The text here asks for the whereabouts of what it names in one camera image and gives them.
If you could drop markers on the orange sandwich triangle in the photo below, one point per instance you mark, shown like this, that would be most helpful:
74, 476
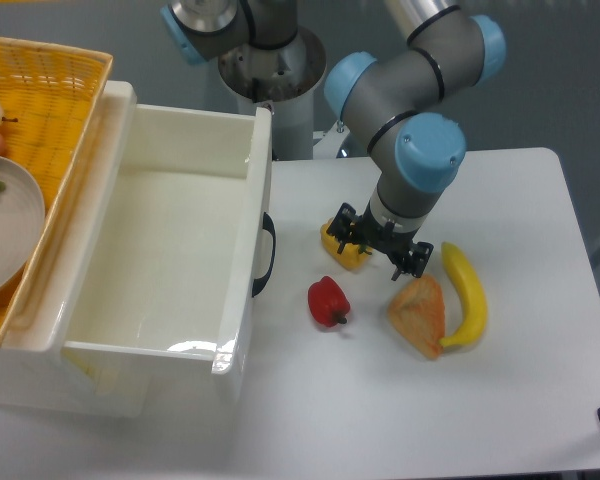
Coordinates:
417, 313

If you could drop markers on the black drawer handle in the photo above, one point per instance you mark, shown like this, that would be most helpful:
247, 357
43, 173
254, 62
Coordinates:
267, 255

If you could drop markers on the red bell pepper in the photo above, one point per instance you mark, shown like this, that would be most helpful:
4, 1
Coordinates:
327, 303

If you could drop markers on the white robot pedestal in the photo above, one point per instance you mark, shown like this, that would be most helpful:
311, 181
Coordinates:
284, 80

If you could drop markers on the yellow banana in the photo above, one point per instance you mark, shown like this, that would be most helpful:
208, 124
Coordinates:
471, 294

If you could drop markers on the white drawer cabinet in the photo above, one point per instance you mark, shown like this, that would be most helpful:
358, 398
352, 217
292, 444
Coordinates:
38, 367

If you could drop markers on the yellow bell pepper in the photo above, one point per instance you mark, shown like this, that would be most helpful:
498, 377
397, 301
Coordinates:
351, 257

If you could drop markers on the grey round plate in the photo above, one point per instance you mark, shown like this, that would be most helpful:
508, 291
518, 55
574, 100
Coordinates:
22, 217

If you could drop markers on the yellow woven basket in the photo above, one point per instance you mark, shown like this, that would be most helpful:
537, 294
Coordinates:
52, 91

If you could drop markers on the white mounting bracket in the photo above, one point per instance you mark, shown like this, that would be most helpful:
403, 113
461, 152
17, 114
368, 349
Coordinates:
337, 142

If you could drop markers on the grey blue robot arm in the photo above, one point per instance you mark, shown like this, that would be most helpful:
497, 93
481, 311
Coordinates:
387, 106

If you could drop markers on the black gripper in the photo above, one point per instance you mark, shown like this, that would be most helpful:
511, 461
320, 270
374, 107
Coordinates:
408, 258

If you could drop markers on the white open drawer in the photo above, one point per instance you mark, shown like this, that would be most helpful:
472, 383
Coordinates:
168, 289

